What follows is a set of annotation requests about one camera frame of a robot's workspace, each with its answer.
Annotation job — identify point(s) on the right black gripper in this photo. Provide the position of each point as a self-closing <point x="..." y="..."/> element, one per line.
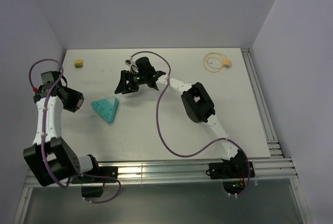
<point x="123" y="87"/>

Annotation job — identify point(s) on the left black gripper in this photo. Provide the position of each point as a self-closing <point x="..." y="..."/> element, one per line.
<point x="73" y="106"/>

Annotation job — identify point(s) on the teal triangular power strip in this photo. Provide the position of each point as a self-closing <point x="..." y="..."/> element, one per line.
<point x="106" y="108"/>

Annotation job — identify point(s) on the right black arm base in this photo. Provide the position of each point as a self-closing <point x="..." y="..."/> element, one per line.
<point x="235" y="179"/>

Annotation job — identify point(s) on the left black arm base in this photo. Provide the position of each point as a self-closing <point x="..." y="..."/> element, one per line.
<point x="93" y="185"/>

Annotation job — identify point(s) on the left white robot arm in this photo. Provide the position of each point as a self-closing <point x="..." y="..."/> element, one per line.
<point x="49" y="151"/>

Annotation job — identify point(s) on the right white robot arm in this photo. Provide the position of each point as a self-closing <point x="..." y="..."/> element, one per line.
<point x="198" y="106"/>

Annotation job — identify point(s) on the yellow cube block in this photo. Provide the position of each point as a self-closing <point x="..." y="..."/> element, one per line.
<point x="78" y="63"/>

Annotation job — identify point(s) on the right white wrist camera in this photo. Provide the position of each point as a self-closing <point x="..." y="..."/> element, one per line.
<point x="132" y="65"/>

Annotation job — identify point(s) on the aluminium rail frame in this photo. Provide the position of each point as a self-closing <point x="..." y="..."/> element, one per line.
<point x="274" y="168"/>

